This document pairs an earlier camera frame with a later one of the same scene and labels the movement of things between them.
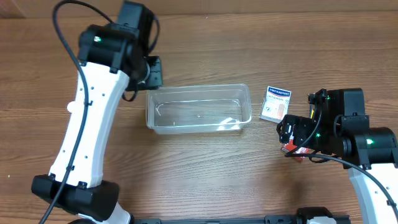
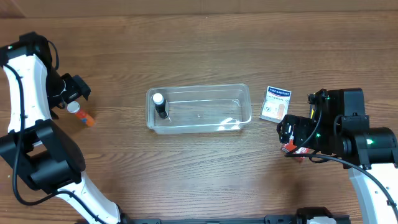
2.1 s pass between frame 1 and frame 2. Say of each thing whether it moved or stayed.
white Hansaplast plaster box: stayed
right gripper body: stayed
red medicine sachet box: stayed
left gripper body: moved
